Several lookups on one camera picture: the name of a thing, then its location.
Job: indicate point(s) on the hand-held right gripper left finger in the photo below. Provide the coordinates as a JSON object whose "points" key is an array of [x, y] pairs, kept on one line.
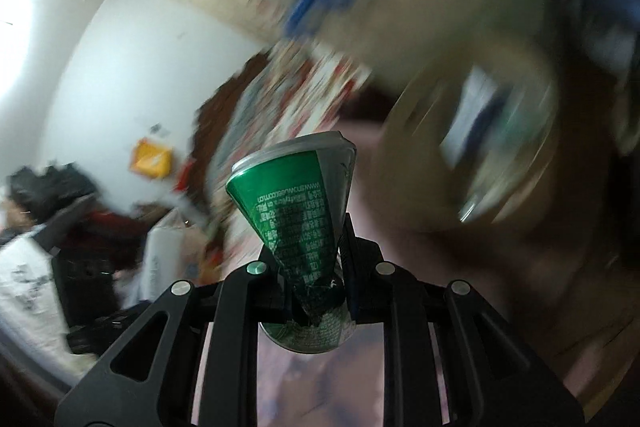
{"points": [[272, 302]]}

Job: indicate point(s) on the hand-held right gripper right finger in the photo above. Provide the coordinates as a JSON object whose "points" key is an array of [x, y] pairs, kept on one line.
{"points": [[355, 297]]}

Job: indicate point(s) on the green drink can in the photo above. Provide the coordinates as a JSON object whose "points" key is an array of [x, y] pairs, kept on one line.
{"points": [[290, 207]]}

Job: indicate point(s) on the beige bin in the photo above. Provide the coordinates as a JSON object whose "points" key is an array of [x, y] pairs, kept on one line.
{"points": [[415, 157]]}

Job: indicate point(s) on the pink leaf-print blanket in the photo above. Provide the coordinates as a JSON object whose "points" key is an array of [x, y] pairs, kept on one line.
{"points": [[320, 382]]}

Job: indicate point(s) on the patchwork floral quilt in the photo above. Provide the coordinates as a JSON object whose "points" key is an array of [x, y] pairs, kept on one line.
{"points": [[240, 142]]}

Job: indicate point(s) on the black speaker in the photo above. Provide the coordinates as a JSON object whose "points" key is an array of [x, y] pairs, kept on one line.
{"points": [[85, 282]]}

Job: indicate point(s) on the carved wooden headboard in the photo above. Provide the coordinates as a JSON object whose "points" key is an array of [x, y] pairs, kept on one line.
{"points": [[220, 107]]}

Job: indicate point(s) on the white floral bedsheet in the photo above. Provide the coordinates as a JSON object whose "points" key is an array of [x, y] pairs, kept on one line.
{"points": [[310, 97]]}

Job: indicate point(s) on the white plant-print paper bag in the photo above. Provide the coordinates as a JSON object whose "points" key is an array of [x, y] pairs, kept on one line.
{"points": [[25, 287]]}

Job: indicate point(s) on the dark clothes pile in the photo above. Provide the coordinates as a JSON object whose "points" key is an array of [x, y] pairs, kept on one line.
{"points": [[50, 182]]}

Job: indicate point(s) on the yellow and red wall calendar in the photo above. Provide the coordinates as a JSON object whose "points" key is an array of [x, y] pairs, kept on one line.
{"points": [[150, 157]]}

